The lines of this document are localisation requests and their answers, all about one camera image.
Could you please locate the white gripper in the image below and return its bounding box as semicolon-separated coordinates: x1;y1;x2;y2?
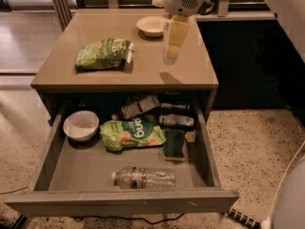
152;0;219;60

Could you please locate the green jalapeno chip bag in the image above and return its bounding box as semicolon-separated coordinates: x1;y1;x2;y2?
74;38;134;72

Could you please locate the grey cabinet with glossy top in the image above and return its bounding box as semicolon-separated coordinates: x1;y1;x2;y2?
31;9;218;117

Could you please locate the dark can in drawer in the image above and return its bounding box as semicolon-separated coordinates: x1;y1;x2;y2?
161;102;191;111

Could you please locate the dark labelled bottle in drawer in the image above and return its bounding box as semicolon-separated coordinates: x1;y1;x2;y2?
112;94;160;120

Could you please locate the silver snack packet in drawer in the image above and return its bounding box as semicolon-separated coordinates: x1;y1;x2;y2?
159;114;194;128

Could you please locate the green snack bag in drawer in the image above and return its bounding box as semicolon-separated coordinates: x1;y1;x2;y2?
100;115;166;152

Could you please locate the white bowl in drawer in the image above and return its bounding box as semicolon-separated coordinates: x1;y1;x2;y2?
63;111;99;141

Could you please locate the open grey top drawer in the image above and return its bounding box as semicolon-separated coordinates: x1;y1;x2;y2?
5;107;239;217

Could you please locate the white bowl on cabinet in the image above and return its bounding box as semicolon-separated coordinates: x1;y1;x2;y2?
136;16;168;37

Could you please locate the small yellow sponge piece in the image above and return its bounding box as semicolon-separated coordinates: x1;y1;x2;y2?
185;132;196;143

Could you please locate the green and yellow sponge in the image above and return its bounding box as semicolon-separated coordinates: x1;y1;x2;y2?
163;130;185;161

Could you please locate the clear plastic water bottle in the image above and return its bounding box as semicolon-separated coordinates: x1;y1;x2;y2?
112;167;176;189

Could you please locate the black power strip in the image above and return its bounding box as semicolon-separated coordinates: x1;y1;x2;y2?
226;207;260;229

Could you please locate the black cable under drawer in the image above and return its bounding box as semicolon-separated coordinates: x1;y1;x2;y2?
71;212;186;225

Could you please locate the white power cable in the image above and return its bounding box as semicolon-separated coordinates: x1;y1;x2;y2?
260;140;305;229

